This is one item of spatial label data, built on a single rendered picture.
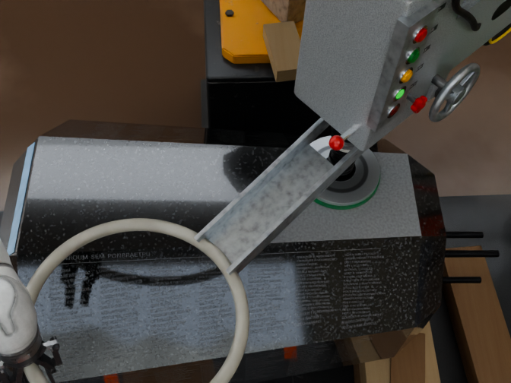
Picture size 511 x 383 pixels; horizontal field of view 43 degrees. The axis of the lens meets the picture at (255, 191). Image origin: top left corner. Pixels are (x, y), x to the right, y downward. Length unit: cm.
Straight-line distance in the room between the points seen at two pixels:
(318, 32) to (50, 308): 93
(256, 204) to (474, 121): 174
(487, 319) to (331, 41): 148
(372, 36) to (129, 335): 96
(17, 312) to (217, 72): 118
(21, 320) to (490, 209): 210
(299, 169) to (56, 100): 172
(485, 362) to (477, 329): 12
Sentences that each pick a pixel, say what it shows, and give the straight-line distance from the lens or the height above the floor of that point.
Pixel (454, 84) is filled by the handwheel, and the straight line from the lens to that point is 140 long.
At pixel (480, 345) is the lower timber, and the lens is 247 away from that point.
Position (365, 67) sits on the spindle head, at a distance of 125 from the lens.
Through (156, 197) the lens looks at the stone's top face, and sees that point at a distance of 169.
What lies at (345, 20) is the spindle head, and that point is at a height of 147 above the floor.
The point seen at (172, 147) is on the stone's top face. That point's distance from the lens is 177.
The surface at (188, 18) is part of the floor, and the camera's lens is 334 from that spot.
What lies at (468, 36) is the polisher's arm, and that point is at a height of 131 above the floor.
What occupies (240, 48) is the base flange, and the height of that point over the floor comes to 78.
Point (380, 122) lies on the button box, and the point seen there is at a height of 130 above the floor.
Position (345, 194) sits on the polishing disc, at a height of 89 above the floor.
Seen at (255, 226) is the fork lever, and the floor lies 96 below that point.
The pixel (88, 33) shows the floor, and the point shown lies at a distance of 333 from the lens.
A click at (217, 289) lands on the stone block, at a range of 165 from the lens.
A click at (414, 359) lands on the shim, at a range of 224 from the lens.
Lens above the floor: 231
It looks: 58 degrees down
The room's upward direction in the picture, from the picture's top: 4 degrees clockwise
